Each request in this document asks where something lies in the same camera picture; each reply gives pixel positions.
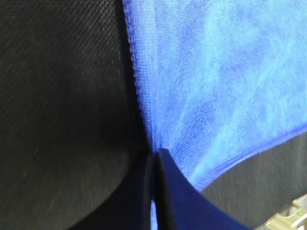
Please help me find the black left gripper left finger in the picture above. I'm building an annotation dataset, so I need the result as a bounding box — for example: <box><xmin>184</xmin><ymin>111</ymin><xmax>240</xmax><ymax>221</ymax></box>
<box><xmin>69</xmin><ymin>150</ymin><xmax>153</xmax><ymax>230</ymax></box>

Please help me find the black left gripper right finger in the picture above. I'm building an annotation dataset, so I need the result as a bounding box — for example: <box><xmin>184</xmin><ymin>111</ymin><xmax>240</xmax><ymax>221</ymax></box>
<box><xmin>155</xmin><ymin>149</ymin><xmax>247</xmax><ymax>230</ymax></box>

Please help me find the blue microfiber towel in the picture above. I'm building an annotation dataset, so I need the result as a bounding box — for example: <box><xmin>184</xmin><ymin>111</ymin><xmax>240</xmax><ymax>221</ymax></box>
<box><xmin>121</xmin><ymin>0</ymin><xmax>307</xmax><ymax>193</ymax></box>

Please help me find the black table cloth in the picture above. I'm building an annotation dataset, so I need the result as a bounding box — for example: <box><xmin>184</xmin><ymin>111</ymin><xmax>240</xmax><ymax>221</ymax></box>
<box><xmin>0</xmin><ymin>0</ymin><xmax>307</xmax><ymax>230</ymax></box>

